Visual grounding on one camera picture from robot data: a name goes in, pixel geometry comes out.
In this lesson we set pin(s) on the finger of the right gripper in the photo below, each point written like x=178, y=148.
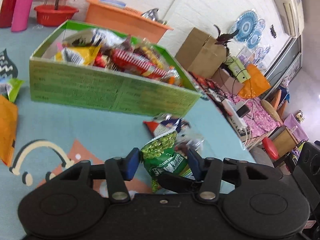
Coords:
x=178, y=184

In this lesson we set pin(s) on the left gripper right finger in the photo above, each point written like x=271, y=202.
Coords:
x=210, y=172

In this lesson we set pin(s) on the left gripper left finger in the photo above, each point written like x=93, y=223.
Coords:
x=114, y=171

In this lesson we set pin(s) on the green peas snack bag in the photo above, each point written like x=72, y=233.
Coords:
x=159, y=156

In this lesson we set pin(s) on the red monkey snack bag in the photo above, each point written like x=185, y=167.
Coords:
x=137, y=64

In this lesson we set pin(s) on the orange snack bag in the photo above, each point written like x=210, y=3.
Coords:
x=8, y=126

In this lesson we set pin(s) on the yellow soft bread snack bag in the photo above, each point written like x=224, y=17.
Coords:
x=78, y=55

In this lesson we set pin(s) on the blue green snack packet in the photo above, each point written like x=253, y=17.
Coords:
x=10, y=88

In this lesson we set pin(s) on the red round stool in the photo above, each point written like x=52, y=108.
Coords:
x=270, y=148

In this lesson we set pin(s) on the white power strip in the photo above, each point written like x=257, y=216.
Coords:
x=236, y=121

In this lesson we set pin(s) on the red blue snack packet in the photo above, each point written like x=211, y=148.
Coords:
x=165, y=122

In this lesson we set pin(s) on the pink floral bedsheet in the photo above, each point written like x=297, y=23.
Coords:
x=258, y=122

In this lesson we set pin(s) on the orange plastic bag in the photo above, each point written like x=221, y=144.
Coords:
x=256, y=85

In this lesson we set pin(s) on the small tan cardboard box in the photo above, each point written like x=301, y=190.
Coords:
x=226, y=82

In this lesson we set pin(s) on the green white small box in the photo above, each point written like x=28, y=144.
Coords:
x=237, y=68

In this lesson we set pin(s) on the green white cardboard box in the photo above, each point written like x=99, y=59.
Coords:
x=92, y=87

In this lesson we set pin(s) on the brown cardboard box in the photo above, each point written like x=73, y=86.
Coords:
x=200, y=54

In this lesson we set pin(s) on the dark red leaf plant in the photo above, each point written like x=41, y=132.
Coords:
x=224, y=39

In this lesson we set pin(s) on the orange plastic basin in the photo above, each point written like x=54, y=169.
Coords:
x=124, y=21

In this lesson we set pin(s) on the stainless steel bowl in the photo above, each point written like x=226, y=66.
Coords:
x=152, y=15

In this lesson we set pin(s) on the stacked bowls with blue lid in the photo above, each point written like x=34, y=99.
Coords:
x=114, y=3

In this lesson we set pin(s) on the red plastic basket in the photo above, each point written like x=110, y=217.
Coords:
x=47, y=16

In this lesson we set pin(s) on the white air conditioner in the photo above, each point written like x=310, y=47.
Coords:
x=292, y=16

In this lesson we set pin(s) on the pink thermos bottle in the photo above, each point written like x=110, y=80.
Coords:
x=21, y=15

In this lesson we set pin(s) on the red thermos jug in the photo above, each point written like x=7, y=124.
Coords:
x=7, y=11

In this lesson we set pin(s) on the blue round wall decoration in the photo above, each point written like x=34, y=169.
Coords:
x=246, y=24

